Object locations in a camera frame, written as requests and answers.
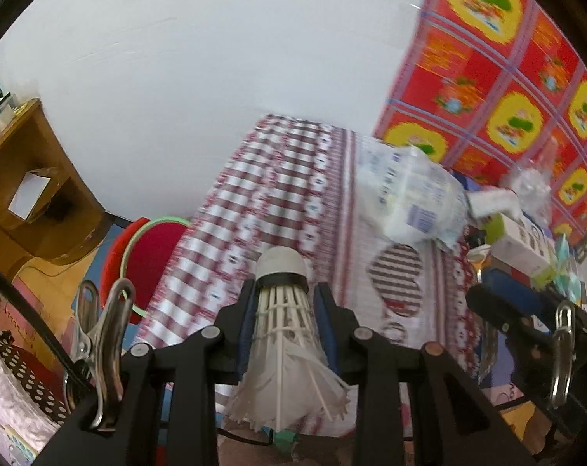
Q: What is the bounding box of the red floral printed cloth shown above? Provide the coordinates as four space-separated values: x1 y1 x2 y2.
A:
373 0 587 254

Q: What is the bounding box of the white feather shuttlecock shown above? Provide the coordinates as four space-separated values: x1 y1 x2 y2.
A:
223 247 353 441

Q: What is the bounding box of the silver metal spring clip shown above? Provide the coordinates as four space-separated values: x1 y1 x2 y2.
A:
63 279 137 434
547 300 578 409

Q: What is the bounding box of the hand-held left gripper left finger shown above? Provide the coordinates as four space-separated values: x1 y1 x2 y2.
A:
31 279 259 466

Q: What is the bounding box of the white printed plastic bag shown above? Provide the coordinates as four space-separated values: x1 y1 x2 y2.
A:
353 143 470 247

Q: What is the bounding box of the red bucket green rim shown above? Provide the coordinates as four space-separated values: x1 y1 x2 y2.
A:
120 215 193 317

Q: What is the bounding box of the black polka dot cloth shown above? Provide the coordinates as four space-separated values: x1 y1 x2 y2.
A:
0 329 72 424

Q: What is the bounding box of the white green cardboard box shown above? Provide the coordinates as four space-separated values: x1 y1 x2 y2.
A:
484 211 557 285

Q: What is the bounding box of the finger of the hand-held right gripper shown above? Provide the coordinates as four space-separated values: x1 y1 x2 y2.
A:
465 283 557 337
482 268 559 315

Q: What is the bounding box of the clear plastic bag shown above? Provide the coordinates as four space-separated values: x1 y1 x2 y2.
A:
498 135 562 225

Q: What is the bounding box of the pink floral quilt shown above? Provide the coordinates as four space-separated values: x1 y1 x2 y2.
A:
0 332 67 463

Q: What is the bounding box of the black cable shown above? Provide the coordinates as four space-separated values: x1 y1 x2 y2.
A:
0 256 91 390

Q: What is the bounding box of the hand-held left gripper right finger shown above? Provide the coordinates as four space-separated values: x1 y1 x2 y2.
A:
313 282 537 466

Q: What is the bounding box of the teal cat print packet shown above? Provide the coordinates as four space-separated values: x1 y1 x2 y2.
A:
531 232 586 303

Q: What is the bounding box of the white pad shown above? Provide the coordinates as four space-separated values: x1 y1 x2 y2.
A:
467 186 518 220

